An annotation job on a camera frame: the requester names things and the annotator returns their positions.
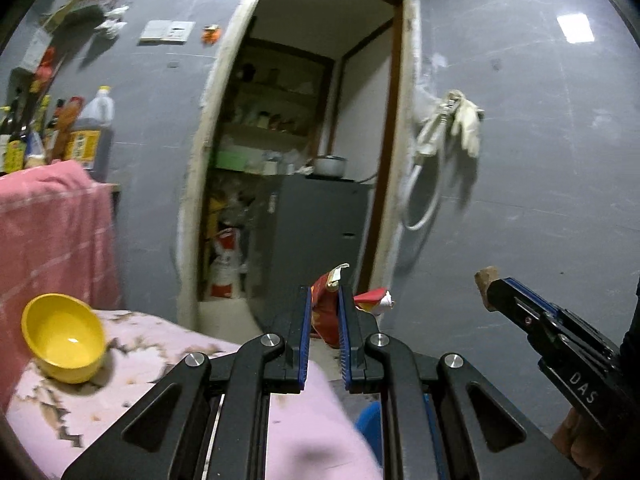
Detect brown squeeze bottle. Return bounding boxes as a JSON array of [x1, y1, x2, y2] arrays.
[[50, 96, 85, 160]]

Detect person's right hand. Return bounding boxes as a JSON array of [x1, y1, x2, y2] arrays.
[[551, 408, 608, 480]]

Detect white rubber gloves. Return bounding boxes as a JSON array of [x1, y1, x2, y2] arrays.
[[416, 89, 484, 158]]

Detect yellow plastic bowl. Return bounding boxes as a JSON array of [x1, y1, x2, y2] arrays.
[[21, 294, 106, 385]]

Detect brown paper scrap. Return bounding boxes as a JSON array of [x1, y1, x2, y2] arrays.
[[474, 266, 499, 312]]

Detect white wall switch panel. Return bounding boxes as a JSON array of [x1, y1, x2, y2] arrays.
[[139, 20, 194, 44]]

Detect blue trash bin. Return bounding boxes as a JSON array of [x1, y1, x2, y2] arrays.
[[354, 392, 446, 480]]

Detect large soy sauce jug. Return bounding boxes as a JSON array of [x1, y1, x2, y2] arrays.
[[64, 86, 115, 182]]

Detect pink floral tablecloth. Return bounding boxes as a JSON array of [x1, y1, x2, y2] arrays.
[[6, 311, 382, 479]]

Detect white hose loop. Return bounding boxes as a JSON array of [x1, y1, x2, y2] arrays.
[[399, 123, 449, 232]]

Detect brown red wrapper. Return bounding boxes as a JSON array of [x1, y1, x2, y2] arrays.
[[311, 263, 395, 349]]

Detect pink checked towel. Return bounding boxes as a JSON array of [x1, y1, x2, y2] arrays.
[[0, 162, 122, 411]]

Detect steel pot on fridge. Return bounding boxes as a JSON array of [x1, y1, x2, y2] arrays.
[[312, 155, 347, 179]]

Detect dark grey refrigerator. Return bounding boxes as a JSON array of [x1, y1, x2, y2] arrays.
[[245, 174, 370, 328]]

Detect dark sauce bottle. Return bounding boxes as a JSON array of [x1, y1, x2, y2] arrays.
[[1, 88, 27, 174]]

